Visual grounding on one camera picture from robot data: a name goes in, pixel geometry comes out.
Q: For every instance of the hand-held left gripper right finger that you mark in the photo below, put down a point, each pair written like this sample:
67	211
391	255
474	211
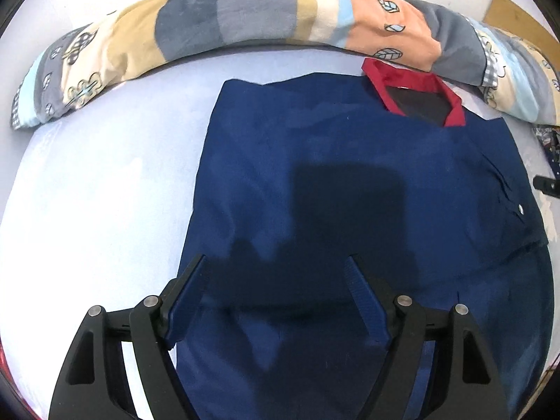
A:
365	302

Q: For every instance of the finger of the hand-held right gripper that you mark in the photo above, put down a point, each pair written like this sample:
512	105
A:
547	183

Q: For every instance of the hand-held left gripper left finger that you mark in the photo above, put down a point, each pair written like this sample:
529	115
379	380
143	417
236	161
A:
188	297

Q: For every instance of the navy shirt with red collar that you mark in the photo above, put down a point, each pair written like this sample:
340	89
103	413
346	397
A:
328	148

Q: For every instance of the dark patterned cloth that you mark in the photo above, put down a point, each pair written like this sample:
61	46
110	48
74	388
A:
549	144

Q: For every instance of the light blue bed sheet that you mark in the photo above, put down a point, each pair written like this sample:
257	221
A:
109	175

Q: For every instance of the patchwork quilt roll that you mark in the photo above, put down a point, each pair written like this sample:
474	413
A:
262	13

